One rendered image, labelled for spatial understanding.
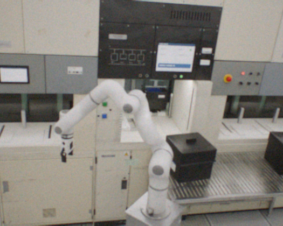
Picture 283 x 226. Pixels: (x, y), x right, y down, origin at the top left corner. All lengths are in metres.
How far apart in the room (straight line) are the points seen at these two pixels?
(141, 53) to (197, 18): 0.47
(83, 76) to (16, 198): 1.17
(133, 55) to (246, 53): 0.89
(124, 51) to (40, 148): 0.99
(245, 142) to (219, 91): 0.59
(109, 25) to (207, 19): 0.72
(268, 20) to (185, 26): 0.66
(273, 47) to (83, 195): 1.96
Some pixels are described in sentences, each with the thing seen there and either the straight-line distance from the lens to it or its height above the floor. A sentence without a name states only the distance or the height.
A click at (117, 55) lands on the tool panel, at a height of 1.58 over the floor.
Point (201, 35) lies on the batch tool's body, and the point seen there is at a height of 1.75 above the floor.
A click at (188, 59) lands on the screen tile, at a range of 2.44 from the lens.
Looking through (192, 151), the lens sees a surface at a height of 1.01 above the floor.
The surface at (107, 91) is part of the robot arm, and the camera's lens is 1.74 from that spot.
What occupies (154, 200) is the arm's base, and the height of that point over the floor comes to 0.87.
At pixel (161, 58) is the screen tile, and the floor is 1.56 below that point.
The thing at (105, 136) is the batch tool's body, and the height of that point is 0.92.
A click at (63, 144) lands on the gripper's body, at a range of 2.00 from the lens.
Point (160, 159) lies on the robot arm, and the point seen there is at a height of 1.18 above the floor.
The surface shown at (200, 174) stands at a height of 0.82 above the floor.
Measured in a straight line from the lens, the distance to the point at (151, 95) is 3.01.
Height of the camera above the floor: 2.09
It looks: 23 degrees down
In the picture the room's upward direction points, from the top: 5 degrees clockwise
